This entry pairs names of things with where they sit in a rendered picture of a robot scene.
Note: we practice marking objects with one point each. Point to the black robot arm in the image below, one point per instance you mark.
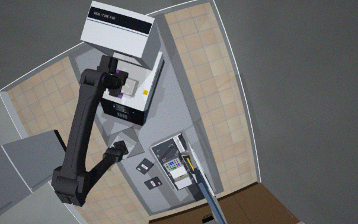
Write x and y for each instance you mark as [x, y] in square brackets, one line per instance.
[71, 182]

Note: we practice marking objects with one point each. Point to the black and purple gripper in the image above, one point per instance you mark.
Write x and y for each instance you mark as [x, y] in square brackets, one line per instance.
[120, 81]

